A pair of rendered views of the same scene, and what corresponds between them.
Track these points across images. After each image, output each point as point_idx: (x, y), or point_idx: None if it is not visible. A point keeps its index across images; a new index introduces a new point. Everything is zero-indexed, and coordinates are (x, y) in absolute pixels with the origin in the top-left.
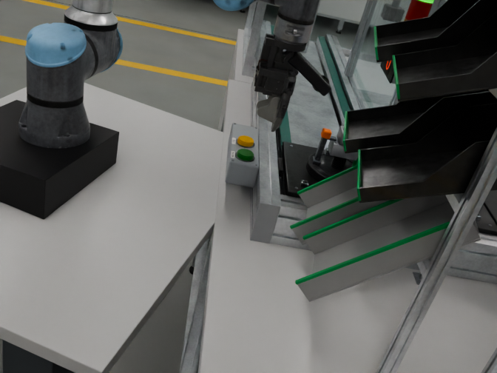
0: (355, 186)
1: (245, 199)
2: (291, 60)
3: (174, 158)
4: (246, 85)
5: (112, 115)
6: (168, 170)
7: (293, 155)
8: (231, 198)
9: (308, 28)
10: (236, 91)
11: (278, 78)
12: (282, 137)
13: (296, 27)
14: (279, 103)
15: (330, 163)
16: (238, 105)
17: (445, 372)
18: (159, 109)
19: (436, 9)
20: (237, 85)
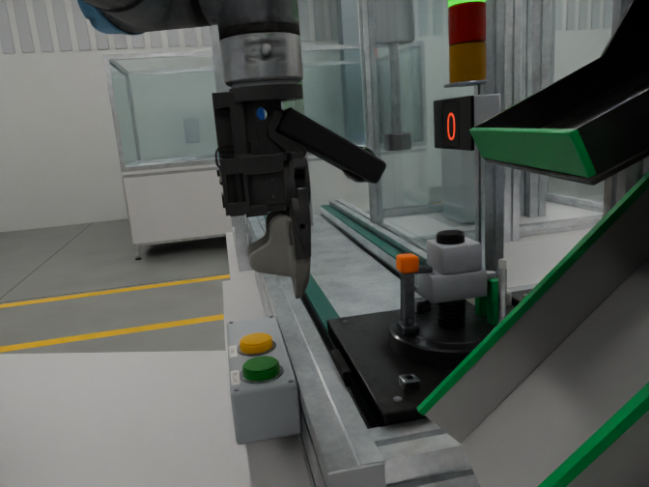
0: (568, 334)
1: (294, 464)
2: (281, 125)
3: (132, 428)
4: (248, 280)
5: (15, 391)
6: (117, 462)
7: (356, 336)
8: (265, 474)
9: (293, 41)
10: (235, 291)
11: (268, 170)
12: (322, 317)
13: (268, 42)
14: (290, 229)
15: (434, 323)
16: (242, 306)
17: None
18: (110, 353)
19: (495, 12)
20: (236, 284)
